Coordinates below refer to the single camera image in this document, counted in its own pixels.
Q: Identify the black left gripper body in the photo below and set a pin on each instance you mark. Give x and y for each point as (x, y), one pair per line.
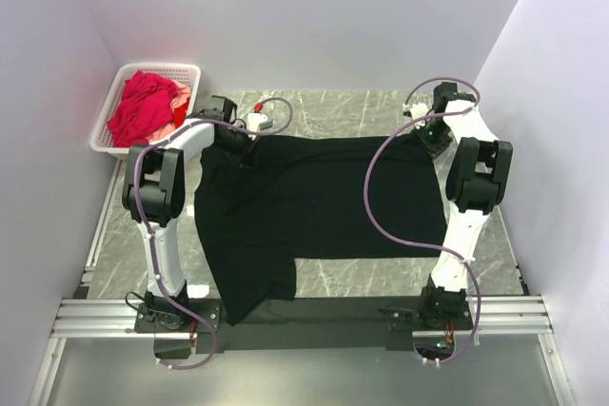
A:
(238, 145)

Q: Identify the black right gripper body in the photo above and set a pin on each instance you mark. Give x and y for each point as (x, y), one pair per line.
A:
(434, 137)

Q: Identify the black t shirt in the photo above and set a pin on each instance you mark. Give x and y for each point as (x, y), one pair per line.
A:
(327, 199)

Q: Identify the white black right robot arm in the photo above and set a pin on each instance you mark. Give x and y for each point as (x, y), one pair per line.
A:
(475, 184)

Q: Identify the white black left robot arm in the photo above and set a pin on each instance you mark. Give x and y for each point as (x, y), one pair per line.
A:
(154, 191)

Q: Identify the orange red t shirt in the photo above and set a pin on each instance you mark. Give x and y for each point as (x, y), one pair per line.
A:
(179, 111)

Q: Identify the white plastic laundry basket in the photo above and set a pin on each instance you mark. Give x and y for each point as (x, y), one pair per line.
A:
(186, 74)

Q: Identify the black base crossbar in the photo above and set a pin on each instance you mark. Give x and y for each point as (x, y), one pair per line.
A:
(313, 323)

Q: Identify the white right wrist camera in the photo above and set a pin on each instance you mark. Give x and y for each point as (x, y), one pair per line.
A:
(416, 115)

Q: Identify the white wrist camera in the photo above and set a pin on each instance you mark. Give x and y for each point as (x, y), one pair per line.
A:
(416, 115)
(256, 120)

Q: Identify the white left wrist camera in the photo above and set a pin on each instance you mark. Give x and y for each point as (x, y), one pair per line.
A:
(256, 120)

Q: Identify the aluminium frame rail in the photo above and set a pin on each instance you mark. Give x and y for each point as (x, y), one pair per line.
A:
(95, 357)

